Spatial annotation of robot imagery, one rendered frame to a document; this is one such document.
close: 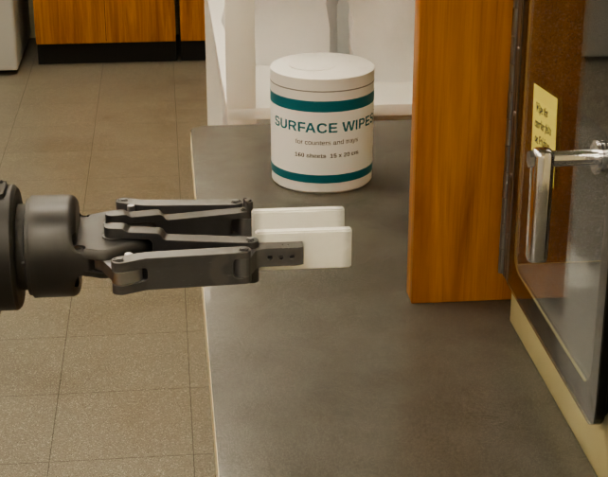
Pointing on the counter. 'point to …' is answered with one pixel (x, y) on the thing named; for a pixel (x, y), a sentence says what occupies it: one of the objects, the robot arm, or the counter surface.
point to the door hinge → (507, 146)
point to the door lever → (545, 162)
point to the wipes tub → (322, 122)
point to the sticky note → (544, 118)
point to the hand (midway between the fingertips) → (302, 237)
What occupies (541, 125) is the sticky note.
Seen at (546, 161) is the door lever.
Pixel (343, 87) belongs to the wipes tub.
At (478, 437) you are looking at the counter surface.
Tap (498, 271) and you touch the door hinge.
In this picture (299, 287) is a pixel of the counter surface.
